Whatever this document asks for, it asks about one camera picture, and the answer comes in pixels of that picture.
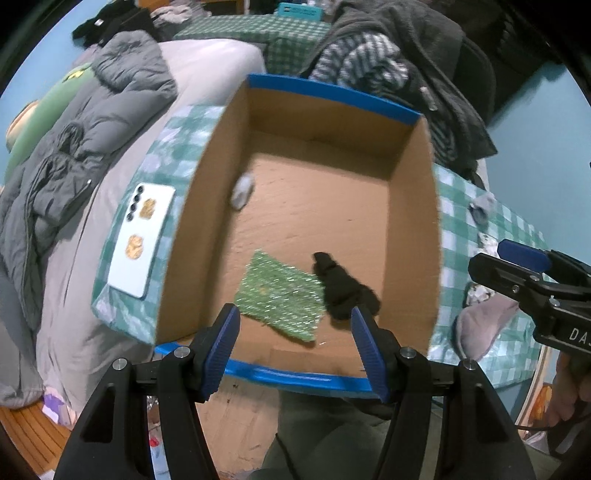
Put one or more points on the black chair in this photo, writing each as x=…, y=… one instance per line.
x=480, y=78

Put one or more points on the checkered covered box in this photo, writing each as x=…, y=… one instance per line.
x=240, y=30

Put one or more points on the pink cloth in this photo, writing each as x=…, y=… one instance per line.
x=485, y=327

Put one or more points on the person's olive trouser leg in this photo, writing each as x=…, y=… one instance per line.
x=323, y=443

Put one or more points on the grey puffer jacket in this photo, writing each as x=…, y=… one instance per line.
x=69, y=152

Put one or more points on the black clothing heap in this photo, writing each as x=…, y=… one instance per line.
x=120, y=23

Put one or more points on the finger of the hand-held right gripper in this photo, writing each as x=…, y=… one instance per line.
x=496, y=273
x=521, y=253

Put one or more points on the black sock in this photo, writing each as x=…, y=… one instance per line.
x=339, y=286

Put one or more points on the small grey sock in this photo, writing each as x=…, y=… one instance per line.
x=482, y=207

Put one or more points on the striped grey sweater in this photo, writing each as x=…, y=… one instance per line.
x=360, y=60

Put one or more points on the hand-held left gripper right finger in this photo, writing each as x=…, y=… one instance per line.
x=371, y=357

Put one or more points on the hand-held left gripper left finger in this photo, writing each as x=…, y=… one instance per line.
x=220, y=355

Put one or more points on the green glitter cloth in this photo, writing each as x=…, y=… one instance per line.
x=277, y=295

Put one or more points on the grey bed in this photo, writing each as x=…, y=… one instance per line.
x=198, y=74

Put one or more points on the white smartphone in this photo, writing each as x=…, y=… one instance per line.
x=138, y=272

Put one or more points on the white balled sock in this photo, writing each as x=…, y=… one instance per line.
x=242, y=191

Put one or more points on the cardboard box with blue rim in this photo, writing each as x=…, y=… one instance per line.
x=300, y=207

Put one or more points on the dark grey fleece jacket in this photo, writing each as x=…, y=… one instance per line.
x=438, y=41

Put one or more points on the teal box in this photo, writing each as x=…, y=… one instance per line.
x=300, y=11

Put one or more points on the green garment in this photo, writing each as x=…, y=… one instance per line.
x=51, y=106

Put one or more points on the white patterned sock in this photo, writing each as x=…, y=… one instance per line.
x=475, y=294

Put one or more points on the grey clothing heap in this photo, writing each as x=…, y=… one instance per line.
x=178, y=14

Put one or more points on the person's right hand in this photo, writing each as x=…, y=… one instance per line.
x=567, y=392

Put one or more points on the green checkered cloth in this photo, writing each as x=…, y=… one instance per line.
x=455, y=207

